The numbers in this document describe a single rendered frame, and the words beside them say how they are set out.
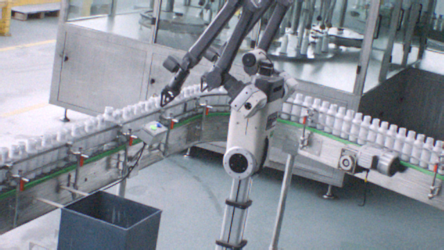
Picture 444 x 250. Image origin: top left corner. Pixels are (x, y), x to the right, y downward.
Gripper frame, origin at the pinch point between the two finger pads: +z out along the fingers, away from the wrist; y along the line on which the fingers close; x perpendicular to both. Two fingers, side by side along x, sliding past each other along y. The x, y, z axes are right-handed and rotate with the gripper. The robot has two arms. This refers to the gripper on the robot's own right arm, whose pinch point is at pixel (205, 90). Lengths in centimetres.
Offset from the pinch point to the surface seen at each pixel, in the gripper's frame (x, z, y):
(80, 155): 8, 25, 86
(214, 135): -18, 47, -68
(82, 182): 6, 44, 71
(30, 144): 1, 22, 113
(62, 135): -3, 22, 90
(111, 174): 1, 47, 44
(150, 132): 3.0, 21.5, 33.0
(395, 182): 84, 8, -93
